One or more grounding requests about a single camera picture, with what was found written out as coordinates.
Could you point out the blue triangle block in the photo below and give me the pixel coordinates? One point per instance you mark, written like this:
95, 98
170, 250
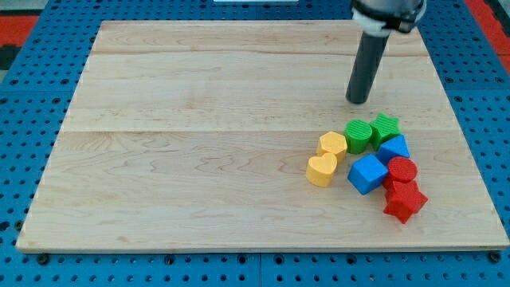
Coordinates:
394, 147

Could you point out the green circle block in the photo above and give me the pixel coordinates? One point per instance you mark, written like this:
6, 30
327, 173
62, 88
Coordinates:
358, 134

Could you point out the yellow heart block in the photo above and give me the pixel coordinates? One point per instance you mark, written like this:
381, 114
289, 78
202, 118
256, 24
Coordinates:
320, 169

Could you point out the yellow hexagon block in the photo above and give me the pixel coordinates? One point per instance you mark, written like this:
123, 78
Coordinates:
332, 142

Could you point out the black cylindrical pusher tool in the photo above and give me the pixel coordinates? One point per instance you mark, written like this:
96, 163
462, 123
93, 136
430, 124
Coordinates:
367, 60

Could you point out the blue cube block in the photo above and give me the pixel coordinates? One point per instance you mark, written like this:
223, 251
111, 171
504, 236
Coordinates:
367, 174

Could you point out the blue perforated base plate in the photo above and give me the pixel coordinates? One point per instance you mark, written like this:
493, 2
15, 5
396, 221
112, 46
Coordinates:
36, 92

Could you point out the green star block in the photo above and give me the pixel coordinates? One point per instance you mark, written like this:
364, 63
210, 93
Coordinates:
383, 128

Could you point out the red star block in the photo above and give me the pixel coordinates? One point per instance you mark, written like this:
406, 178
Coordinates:
403, 200

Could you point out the red circle block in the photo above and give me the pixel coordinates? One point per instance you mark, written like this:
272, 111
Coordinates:
400, 169

